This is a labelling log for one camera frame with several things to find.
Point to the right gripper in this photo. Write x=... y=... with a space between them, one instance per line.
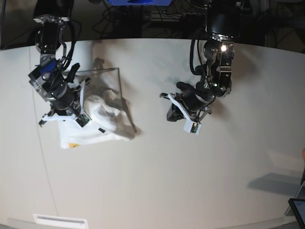
x=63 y=100

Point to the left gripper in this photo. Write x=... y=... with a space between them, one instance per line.
x=192 y=102

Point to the white printed T-shirt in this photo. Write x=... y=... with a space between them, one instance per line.
x=107 y=109

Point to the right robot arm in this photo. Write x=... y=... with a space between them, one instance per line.
x=55 y=40

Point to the black power strip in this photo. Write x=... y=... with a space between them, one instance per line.
x=179 y=17

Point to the white paper label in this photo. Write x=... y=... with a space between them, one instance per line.
x=60 y=222

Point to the black tablet device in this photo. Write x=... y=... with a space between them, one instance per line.
x=298 y=207

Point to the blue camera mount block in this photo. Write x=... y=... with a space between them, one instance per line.
x=140 y=2

